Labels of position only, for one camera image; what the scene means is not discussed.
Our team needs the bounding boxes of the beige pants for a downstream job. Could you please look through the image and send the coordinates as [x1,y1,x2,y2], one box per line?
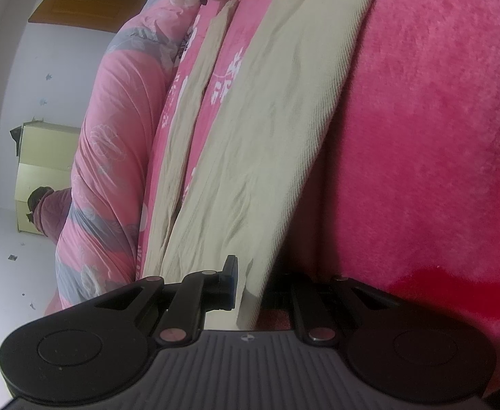
[141,0,389,331]

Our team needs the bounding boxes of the brown wooden door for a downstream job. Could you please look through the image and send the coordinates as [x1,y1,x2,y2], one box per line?
[28,0,148,35]

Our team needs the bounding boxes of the pink grey floral quilt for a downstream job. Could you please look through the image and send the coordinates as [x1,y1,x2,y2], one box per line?
[54,0,204,312]

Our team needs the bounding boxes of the pale yellow wardrobe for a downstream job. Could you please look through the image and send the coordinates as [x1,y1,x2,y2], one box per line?
[11,122,82,235]

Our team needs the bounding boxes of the pink floral bed blanket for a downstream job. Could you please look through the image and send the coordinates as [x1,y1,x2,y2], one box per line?
[137,0,500,410]

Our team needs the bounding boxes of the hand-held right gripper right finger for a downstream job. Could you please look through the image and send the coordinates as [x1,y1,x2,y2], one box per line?
[261,275,400,346]

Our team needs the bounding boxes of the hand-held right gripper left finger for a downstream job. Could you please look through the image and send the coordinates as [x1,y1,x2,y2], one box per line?
[94,255,239,346]

